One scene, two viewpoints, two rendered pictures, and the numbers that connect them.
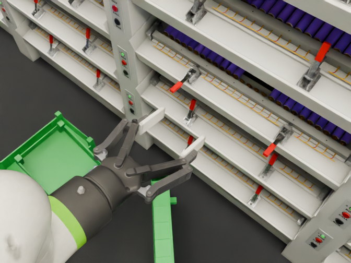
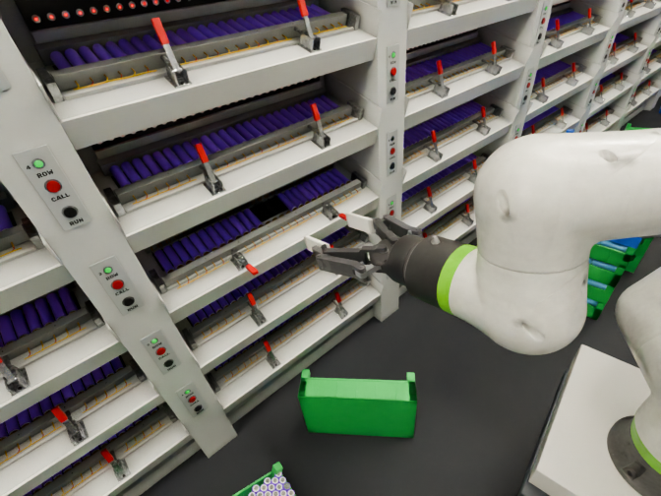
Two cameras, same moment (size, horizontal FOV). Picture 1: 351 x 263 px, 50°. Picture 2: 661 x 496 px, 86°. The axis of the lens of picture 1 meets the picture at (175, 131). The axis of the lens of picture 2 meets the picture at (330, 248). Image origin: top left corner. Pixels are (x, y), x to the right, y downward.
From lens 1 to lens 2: 0.63 m
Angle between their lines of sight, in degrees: 51
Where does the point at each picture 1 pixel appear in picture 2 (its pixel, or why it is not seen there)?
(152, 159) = (253, 428)
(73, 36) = (30, 462)
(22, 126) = not seen: outside the picture
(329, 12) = (315, 65)
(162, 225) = (360, 389)
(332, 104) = (345, 138)
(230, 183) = (321, 328)
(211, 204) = (326, 370)
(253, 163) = (324, 276)
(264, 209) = (351, 307)
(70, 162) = not seen: outside the picture
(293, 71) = (309, 148)
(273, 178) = not seen: hidden behind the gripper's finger
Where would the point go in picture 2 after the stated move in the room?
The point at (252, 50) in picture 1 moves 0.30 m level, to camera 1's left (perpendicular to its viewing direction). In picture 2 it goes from (277, 162) to (221, 252)
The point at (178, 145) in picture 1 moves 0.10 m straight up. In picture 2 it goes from (261, 370) to (253, 349)
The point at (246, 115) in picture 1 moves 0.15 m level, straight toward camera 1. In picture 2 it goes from (301, 231) to (356, 245)
